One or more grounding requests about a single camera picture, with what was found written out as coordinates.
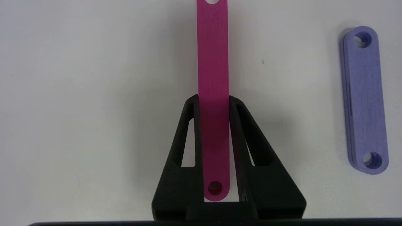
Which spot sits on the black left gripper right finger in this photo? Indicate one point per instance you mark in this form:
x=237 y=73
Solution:
x=273 y=188

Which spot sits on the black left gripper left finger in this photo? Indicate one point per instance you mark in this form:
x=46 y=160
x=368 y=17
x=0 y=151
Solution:
x=179 y=188

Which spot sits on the pink bar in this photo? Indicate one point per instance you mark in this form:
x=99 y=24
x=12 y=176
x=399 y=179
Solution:
x=213 y=62

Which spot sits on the short purple flat bar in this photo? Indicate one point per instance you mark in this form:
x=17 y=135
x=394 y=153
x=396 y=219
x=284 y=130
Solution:
x=364 y=94

